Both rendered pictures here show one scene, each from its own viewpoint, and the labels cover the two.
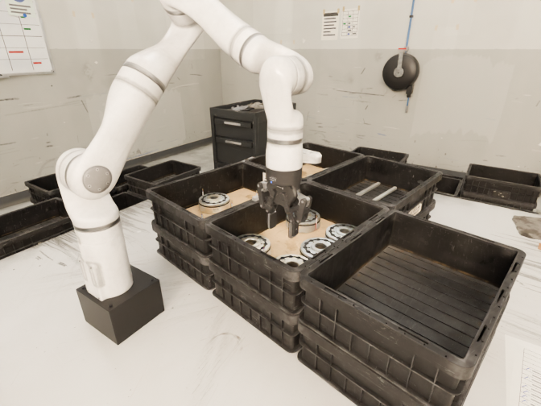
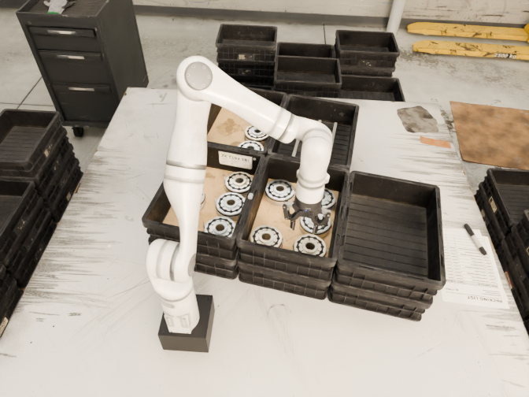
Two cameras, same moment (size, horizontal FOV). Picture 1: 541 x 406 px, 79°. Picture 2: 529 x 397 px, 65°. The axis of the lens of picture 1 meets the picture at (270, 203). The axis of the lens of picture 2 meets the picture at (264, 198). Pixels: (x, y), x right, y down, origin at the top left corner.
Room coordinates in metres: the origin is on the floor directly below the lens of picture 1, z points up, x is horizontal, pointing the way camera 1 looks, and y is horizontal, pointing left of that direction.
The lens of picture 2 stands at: (0.06, 0.48, 1.91)
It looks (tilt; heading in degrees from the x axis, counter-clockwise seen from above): 47 degrees down; 328
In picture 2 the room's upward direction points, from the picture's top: 2 degrees clockwise
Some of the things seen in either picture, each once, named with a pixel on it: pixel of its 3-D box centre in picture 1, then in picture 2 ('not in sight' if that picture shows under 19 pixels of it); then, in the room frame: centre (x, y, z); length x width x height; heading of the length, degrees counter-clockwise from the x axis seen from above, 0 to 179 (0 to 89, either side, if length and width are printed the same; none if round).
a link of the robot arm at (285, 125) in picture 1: (282, 100); (314, 160); (0.64, -0.02, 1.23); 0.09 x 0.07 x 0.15; 140
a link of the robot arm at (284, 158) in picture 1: (290, 148); (311, 180); (0.66, -0.04, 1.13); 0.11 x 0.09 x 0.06; 137
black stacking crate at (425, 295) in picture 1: (412, 287); (387, 233); (0.55, -0.29, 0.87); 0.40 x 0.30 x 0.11; 136
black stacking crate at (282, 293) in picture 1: (299, 236); (295, 215); (0.75, -0.08, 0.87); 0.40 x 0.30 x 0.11; 136
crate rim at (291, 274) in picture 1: (300, 219); (297, 205); (0.75, -0.08, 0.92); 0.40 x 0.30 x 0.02; 136
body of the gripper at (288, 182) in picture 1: (283, 184); (307, 203); (0.65, -0.03, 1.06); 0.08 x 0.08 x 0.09
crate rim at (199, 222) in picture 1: (226, 188); (208, 187); (0.96, 0.14, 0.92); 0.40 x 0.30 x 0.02; 136
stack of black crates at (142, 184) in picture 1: (168, 201); (31, 167); (2.05, 0.70, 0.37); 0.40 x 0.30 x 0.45; 146
